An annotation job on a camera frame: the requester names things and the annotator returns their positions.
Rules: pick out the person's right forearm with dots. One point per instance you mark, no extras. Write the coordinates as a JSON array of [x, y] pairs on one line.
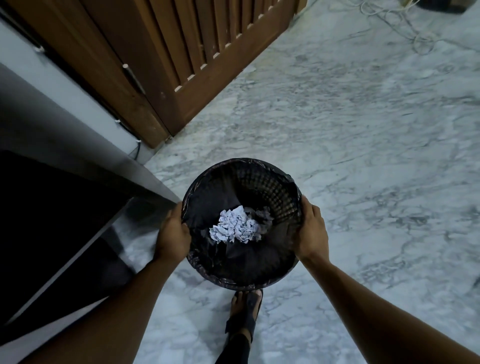
[[375, 318]]

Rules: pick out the black sandal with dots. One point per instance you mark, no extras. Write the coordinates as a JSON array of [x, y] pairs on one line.
[[255, 300]]

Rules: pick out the black trousers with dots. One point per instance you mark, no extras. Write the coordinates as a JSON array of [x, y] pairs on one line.
[[234, 350]]

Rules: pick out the person's right hand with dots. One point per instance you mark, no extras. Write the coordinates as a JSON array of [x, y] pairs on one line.
[[313, 236]]

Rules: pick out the person's right foot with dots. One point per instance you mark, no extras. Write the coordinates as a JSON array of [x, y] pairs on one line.
[[238, 303]]

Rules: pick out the person's left hand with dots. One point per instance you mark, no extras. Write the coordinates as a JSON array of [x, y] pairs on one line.
[[172, 240]]

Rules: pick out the brown wooden slatted door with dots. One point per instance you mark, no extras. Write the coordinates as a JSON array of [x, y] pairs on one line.
[[168, 37]]

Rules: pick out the dark wooden cabinet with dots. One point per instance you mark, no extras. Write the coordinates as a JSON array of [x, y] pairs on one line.
[[56, 131]]

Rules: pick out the person's left forearm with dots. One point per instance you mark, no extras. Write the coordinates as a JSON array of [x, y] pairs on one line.
[[112, 318]]

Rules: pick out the pile of paper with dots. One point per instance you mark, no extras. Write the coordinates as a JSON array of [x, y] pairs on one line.
[[236, 225]]

